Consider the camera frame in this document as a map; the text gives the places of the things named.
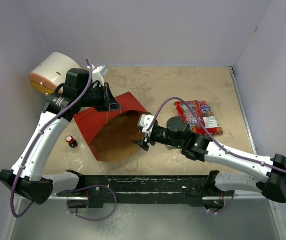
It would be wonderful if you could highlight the small red black bottle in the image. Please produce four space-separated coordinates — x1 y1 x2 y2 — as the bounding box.
65 135 78 148

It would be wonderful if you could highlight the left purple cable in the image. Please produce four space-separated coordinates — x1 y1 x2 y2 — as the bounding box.
9 57 94 218

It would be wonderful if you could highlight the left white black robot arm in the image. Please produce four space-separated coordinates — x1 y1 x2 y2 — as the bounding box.
0 66 121 205

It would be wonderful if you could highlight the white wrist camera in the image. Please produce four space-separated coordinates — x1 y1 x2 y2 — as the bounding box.
92 65 109 86
137 114 156 136

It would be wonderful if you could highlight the large red snack bag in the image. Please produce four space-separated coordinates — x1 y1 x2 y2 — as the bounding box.
175 100 224 136

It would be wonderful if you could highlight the white cylindrical toy drawer cabinet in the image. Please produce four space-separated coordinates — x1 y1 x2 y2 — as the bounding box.
29 52 81 96

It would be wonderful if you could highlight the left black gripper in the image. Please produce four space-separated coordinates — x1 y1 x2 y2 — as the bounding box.
78 82 122 112

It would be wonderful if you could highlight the red brown paper bag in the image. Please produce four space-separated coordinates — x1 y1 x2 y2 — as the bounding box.
74 92 147 173

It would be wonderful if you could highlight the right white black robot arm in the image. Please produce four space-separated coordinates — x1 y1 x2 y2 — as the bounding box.
135 114 286 204

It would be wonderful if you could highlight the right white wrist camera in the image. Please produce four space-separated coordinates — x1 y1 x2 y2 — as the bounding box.
137 114 156 136

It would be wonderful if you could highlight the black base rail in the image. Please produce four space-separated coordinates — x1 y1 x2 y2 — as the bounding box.
58 171 233 209

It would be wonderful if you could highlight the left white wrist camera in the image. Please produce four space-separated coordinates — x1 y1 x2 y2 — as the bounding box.
92 65 109 86

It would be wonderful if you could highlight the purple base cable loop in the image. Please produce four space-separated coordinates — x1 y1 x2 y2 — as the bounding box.
66 184 119 222

